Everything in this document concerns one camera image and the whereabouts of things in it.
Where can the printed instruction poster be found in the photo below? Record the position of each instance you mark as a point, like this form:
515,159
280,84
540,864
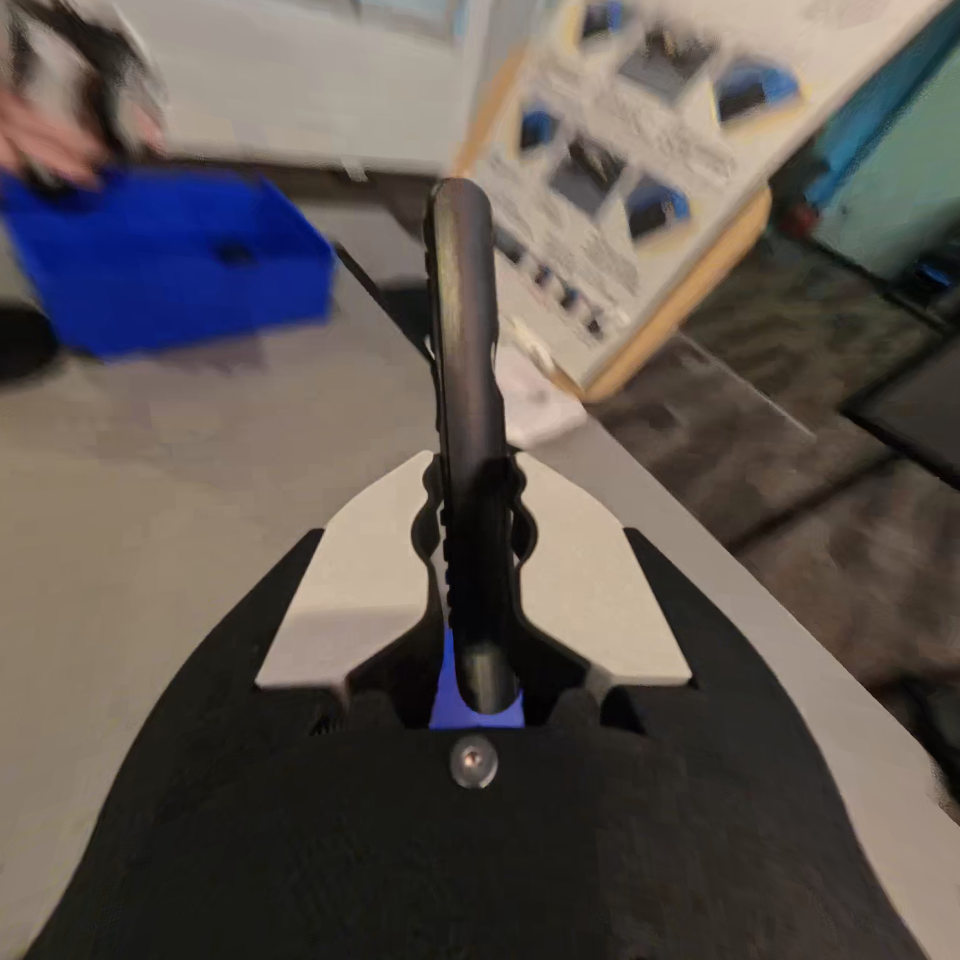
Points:
675,150

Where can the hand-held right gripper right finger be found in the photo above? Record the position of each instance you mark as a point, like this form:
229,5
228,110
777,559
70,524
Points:
600,600

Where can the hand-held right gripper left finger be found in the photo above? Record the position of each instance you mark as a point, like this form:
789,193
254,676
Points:
353,600

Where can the blue plastic bin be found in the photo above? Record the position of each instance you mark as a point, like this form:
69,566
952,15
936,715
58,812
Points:
150,300
443,698

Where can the white sign stand base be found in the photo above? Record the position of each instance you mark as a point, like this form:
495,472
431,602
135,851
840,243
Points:
540,405

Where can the black remote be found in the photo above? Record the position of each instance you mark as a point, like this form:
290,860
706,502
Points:
234,252
468,375

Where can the person's left hand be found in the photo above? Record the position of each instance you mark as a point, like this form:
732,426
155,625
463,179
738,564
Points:
45,143

